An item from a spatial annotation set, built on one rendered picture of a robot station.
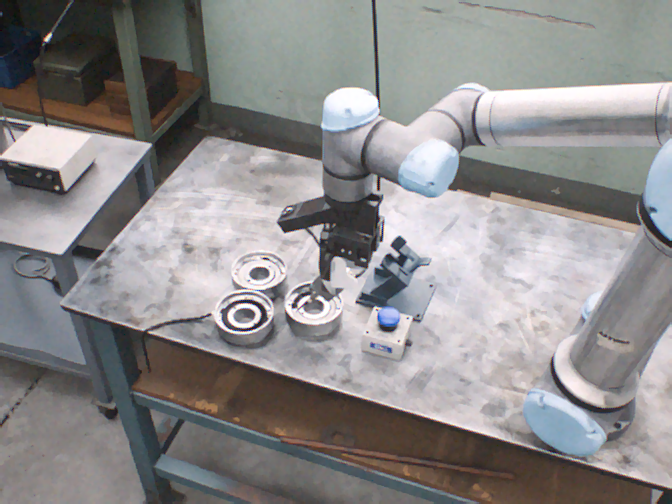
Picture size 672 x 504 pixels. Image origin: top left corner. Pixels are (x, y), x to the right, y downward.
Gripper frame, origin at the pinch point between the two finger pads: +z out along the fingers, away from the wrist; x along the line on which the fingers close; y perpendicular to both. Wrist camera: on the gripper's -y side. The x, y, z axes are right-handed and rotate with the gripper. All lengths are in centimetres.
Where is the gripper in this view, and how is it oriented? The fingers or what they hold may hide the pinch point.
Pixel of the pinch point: (332, 281)
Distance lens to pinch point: 122.2
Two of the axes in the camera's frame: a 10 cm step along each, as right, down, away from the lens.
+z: -0.2, 7.4, 6.7
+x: 3.7, -6.2, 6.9
